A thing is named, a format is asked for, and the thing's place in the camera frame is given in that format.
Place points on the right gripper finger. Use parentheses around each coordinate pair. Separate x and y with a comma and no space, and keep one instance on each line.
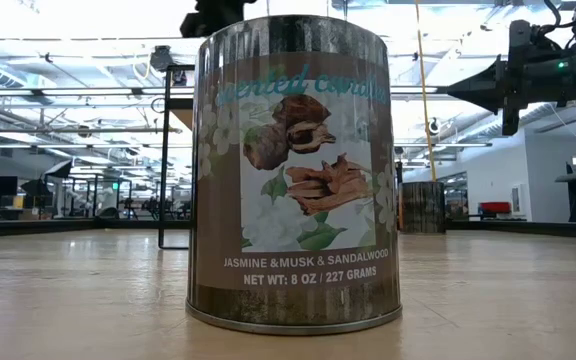
(490,101)
(485,80)

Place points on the rustic candle tin orange wax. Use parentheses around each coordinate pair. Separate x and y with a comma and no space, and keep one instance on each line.
(422,207)

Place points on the jasmine sandalwood candle tin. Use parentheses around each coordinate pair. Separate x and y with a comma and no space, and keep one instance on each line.
(293,200)

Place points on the red background object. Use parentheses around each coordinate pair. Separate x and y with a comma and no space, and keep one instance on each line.
(494,207)

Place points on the black softbox lamp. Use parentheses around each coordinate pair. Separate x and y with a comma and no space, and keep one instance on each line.
(48,177)

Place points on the black overhead camera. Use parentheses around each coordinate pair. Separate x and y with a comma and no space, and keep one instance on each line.
(161,57)

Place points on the black aluminium frame rail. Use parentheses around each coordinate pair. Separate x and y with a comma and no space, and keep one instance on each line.
(33,229)
(543,230)

